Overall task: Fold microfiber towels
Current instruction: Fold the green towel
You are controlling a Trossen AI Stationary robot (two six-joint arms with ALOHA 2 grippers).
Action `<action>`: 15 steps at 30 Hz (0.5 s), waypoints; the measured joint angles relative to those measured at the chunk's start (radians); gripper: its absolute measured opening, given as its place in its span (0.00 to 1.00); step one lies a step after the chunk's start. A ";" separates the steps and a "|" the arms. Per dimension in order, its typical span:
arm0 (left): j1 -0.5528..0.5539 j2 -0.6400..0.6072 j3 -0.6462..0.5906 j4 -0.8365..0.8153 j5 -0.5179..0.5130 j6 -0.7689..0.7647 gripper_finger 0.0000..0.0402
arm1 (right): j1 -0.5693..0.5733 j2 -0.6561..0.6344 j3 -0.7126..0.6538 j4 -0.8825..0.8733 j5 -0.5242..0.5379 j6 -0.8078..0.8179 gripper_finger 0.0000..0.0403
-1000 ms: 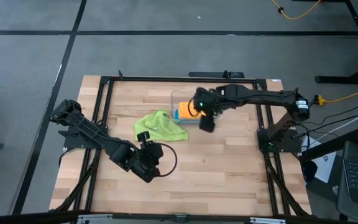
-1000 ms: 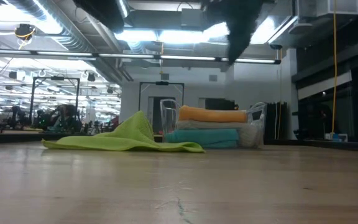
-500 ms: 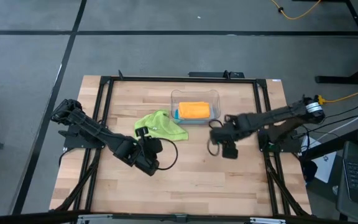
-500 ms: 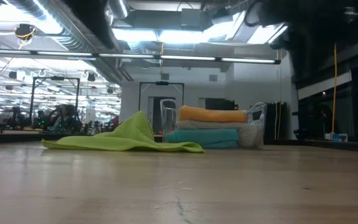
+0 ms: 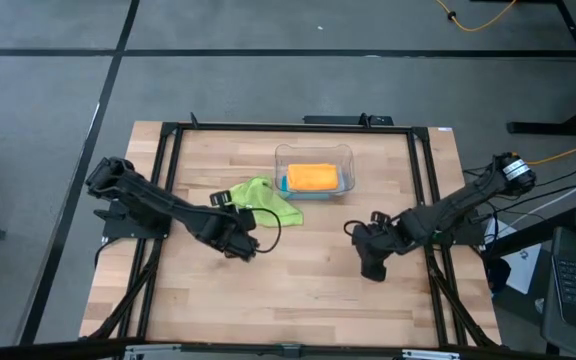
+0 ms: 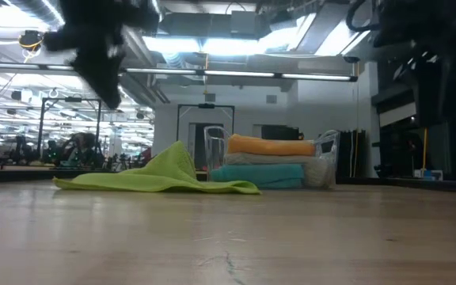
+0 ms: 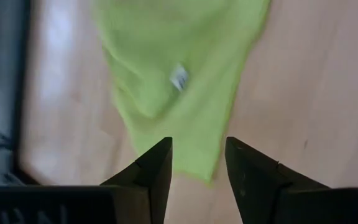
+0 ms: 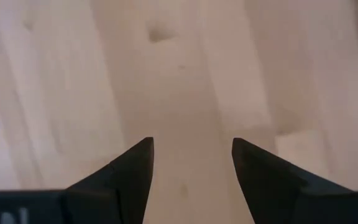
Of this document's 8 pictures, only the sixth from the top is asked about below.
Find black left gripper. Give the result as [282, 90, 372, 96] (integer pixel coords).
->
[44, 0, 162, 110]

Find green microfiber towel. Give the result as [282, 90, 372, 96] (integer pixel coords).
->
[52, 140, 261, 196]

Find grey microfiber towel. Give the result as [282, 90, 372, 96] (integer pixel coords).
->
[223, 152, 335, 188]

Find orange microfiber towel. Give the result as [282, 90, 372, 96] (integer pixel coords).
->
[227, 133, 317, 158]

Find teal microfiber towel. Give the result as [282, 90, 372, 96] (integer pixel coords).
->
[211, 163, 306, 190]

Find person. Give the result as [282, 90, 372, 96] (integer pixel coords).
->
[66, 132, 99, 167]

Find blue box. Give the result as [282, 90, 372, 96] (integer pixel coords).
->
[413, 169, 445, 182]

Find black stacked panels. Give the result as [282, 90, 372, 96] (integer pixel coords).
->
[336, 129, 368, 179]

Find clear plastic bin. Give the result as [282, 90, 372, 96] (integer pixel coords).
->
[203, 125, 340, 190]

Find long ceiling light bar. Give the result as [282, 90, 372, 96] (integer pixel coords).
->
[0, 61, 359, 83]

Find yellow hanging cable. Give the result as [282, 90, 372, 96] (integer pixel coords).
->
[421, 126, 429, 172]

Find ceiling cable reel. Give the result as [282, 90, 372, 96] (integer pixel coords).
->
[17, 29, 48, 52]

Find black aluminium table frame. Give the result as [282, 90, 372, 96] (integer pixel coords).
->
[0, 165, 456, 196]

